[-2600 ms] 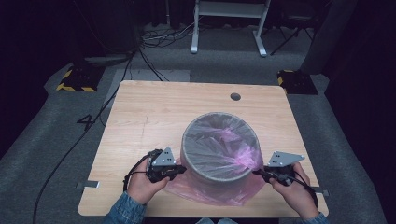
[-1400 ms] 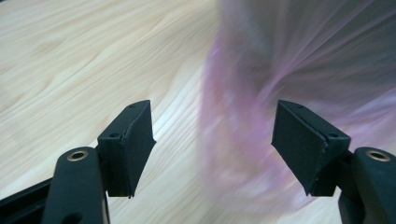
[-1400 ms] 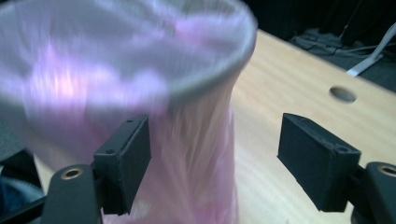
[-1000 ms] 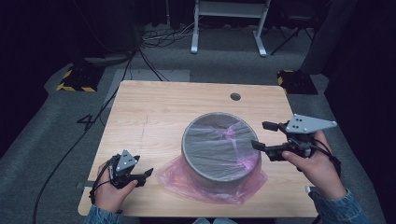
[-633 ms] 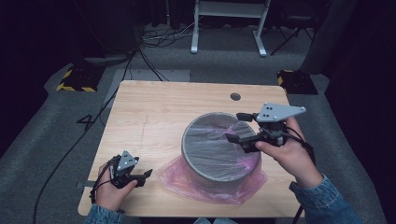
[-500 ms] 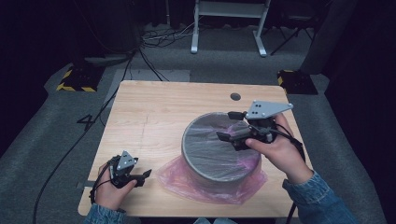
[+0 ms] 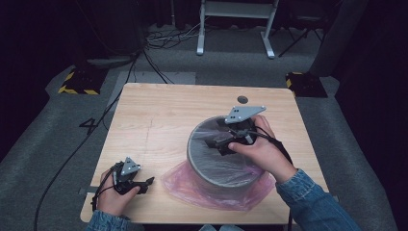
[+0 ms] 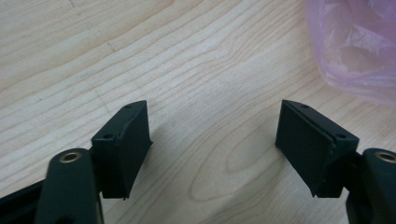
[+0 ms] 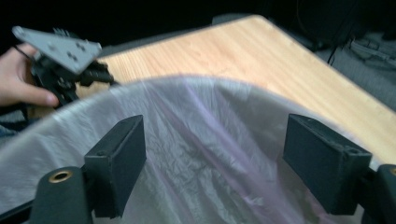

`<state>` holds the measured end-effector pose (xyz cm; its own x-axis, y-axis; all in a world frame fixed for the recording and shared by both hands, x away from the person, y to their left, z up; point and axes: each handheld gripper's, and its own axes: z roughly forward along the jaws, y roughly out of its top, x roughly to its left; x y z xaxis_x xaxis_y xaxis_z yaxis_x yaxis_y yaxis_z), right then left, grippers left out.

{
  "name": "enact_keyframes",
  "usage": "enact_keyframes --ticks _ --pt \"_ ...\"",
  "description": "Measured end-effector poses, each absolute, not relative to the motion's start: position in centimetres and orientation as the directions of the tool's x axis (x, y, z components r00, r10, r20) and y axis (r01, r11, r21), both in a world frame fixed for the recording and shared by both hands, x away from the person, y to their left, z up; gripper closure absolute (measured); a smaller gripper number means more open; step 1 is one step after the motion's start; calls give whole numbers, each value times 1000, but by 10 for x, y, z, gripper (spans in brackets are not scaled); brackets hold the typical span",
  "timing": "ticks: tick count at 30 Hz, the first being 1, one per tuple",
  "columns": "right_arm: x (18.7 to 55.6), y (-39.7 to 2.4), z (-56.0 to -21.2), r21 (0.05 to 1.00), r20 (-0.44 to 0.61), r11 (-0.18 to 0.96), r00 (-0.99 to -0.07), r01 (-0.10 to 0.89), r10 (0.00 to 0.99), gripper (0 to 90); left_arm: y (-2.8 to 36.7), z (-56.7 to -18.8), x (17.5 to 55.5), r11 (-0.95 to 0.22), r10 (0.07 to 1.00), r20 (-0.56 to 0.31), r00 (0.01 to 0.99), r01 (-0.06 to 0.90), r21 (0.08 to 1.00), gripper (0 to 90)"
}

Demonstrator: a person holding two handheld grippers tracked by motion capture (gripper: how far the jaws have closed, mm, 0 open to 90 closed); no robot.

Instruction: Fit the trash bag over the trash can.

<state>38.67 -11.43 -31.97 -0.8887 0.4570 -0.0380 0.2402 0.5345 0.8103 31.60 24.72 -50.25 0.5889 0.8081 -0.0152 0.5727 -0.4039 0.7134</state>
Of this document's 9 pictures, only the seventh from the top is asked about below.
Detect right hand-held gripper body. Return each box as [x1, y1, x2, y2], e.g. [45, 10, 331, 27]
[217, 105, 268, 146]

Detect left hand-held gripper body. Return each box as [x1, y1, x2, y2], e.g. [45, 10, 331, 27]
[110, 156, 142, 196]

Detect green ribbed trash bin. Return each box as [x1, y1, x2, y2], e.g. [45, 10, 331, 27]
[186, 115, 268, 195]

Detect pink plastic bag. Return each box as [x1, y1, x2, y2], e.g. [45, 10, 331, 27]
[160, 115, 277, 212]

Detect person's left hand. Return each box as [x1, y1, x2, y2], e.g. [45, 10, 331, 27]
[96, 169, 141, 217]

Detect person's right hand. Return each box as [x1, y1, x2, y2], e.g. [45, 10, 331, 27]
[227, 115, 298, 184]

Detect black yellow striped base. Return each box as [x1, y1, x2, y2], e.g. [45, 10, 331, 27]
[57, 65, 109, 96]
[285, 71, 329, 98]

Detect person's legs in jeans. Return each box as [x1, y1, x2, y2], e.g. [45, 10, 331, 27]
[198, 224, 244, 231]

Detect black tripod stand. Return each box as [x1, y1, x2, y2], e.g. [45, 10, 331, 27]
[278, 27, 323, 58]

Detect grey stand base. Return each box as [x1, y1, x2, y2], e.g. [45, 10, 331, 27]
[86, 56, 139, 67]

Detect grey curtain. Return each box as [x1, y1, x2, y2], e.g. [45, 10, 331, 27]
[309, 0, 370, 78]

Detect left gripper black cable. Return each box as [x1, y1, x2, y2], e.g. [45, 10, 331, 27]
[90, 162, 123, 213]

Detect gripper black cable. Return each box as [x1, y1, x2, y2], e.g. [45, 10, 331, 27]
[253, 126, 294, 167]
[90, 162, 123, 213]

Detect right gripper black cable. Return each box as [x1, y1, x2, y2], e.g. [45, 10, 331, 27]
[253, 126, 294, 167]

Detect long black floor cable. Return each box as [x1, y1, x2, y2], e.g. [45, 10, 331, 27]
[33, 51, 142, 231]

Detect white metal stand frame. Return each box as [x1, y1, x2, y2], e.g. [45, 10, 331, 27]
[195, 0, 280, 60]

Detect short black floor cable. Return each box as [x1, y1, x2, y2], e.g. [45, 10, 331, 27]
[142, 49, 176, 85]

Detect bundle of floor cables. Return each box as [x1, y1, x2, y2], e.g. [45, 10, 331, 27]
[145, 22, 206, 49]

